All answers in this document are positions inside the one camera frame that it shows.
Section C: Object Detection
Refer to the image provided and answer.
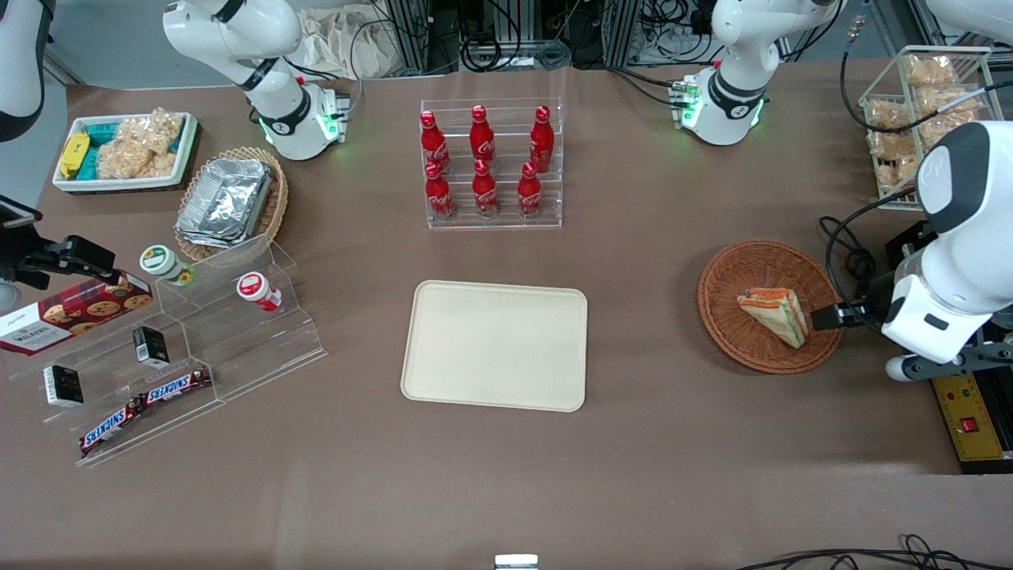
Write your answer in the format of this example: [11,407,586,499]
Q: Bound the snickers chocolate bar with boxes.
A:
[141,367,213,406]
[78,398,145,458]

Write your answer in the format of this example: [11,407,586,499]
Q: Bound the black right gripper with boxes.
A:
[0,235,121,291]

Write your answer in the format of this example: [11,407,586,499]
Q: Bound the triangle sandwich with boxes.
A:
[737,287,810,350]

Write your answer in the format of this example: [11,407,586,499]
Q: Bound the silver foil container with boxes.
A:
[176,157,274,248]

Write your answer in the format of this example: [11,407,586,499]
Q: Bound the aluminium frame with cables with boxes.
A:
[384,0,717,74]

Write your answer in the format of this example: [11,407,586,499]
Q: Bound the beige plastic tray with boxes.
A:
[400,279,589,413]

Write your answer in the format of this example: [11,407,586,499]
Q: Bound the black floor cables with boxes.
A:
[736,534,1013,570]

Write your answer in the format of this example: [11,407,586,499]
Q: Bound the black left base cables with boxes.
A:
[608,65,691,108]

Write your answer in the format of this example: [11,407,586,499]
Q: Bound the cracker bag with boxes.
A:
[918,85,979,148]
[902,54,958,86]
[867,99,911,132]
[867,131,924,192]

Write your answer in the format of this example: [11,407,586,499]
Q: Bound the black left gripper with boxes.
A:
[810,273,898,332]

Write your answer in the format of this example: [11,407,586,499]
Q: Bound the round brown wicker basket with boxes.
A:
[697,239,845,374]

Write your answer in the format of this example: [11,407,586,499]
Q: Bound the white rectangular snack bin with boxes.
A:
[51,112,199,193]

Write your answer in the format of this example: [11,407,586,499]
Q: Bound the red tartan cookie box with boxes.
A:
[0,272,154,356]

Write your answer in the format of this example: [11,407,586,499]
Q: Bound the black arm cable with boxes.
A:
[839,0,995,135]

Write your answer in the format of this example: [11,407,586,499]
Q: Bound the red lid cup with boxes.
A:
[237,272,283,312]

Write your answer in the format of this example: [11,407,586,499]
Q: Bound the oval light wicker basket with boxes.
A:
[174,146,290,262]

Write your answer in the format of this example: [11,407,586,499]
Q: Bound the yellow snack packet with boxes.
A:
[59,133,90,179]

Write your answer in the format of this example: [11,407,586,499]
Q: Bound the yellow emergency stop box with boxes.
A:
[930,370,1006,462]

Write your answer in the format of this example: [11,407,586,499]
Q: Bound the white wire basket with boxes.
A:
[859,46,995,211]

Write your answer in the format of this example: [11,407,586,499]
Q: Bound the black right base cable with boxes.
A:
[285,16,396,108]

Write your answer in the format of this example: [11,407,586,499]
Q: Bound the green lid cup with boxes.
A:
[140,245,195,287]

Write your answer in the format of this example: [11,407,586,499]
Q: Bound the clear acrylic bottle rack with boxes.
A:
[419,97,563,230]

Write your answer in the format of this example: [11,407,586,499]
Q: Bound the white cloth bag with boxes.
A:
[299,8,396,80]

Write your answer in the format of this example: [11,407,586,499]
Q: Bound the small black box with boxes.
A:
[43,365,84,409]
[132,325,170,368]

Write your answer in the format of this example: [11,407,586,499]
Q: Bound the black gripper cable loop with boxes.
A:
[818,186,923,325]

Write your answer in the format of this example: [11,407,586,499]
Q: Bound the clear acrylic stepped display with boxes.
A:
[9,234,328,468]

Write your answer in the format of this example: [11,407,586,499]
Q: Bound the clear bag of rice crackers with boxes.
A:
[97,109,184,180]

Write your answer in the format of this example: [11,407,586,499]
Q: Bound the red cola bottle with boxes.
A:
[472,159,500,219]
[470,104,496,171]
[419,110,452,175]
[518,162,544,219]
[425,161,457,221]
[529,105,555,173]

